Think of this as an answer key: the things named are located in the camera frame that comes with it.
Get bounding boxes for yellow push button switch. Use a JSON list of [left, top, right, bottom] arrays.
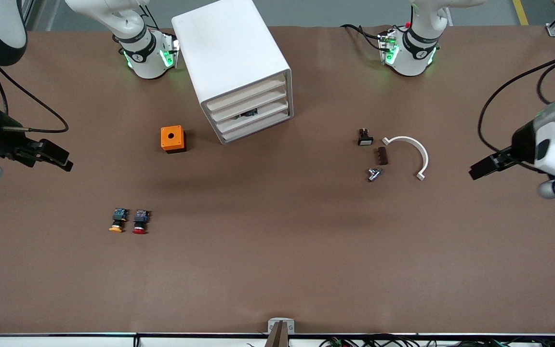
[[108, 208, 130, 234]]

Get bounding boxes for white drawer cabinet housing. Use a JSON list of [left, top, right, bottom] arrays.
[[171, 0, 294, 145]]

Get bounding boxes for white table edge rail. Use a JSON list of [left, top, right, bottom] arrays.
[[0, 332, 555, 347]]

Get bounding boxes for black base cable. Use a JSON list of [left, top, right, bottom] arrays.
[[340, 23, 385, 51], [135, 0, 160, 30]]

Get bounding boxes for orange button enclosure box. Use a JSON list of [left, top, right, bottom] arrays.
[[160, 125, 187, 154]]

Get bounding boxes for white curved plastic arc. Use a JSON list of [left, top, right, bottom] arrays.
[[382, 135, 430, 182]]

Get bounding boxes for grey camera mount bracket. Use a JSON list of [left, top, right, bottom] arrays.
[[265, 317, 296, 347]]

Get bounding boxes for black cable tangle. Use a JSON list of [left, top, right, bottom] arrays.
[[246, 336, 514, 347]]

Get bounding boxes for red push button switch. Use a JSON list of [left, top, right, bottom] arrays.
[[132, 209, 151, 235]]

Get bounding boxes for aluminium profile frame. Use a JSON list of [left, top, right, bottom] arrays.
[[17, 0, 35, 30]]

